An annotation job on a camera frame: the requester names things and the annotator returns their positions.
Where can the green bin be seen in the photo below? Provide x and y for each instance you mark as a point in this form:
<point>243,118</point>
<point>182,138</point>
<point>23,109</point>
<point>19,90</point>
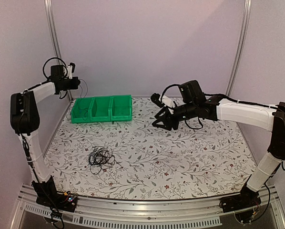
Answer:
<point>121,108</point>
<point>81,111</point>
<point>101,109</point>

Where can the aluminium post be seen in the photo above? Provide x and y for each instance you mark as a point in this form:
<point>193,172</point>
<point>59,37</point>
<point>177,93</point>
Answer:
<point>240,45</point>
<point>55,44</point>

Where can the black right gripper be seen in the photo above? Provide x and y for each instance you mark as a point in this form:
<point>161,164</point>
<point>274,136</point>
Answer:
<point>175,124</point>

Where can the aluminium front frame rail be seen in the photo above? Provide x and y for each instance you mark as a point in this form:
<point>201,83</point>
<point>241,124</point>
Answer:
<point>199,213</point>

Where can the floral patterned table mat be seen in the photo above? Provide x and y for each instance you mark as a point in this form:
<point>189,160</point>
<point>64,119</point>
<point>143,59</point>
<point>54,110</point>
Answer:
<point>134,160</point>

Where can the green bin left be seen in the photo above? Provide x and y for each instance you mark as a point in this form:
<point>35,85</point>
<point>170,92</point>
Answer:
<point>81,111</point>

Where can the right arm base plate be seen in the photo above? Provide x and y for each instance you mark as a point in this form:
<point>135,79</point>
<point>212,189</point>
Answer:
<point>244,207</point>

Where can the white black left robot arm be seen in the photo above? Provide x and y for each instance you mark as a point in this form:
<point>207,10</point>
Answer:
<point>25,121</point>

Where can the green bin middle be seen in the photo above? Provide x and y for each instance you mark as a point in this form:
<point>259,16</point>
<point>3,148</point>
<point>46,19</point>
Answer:
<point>101,109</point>

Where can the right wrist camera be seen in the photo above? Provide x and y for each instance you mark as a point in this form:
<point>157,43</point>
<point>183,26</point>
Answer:
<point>156,100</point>

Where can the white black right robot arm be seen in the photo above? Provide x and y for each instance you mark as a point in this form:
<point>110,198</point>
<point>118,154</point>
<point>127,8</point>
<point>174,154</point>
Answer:
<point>182,102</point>

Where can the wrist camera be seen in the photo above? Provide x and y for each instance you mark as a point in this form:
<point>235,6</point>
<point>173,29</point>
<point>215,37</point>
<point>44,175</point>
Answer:
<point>156,100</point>
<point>70,70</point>

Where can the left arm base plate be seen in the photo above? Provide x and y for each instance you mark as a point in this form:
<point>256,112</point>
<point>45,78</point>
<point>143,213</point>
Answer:
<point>63,201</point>

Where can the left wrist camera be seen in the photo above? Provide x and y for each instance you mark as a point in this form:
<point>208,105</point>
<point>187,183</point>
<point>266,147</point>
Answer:
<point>70,70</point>

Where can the aluminium back left post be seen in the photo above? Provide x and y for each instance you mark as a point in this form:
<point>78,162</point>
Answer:
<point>55,44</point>

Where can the green bin right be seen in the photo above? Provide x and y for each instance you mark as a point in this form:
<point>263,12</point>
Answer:
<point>121,108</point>

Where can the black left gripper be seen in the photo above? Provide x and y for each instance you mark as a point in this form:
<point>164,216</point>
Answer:
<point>75,86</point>

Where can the aluminium back right post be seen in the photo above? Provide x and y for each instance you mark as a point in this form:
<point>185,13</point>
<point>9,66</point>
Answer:
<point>240,45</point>

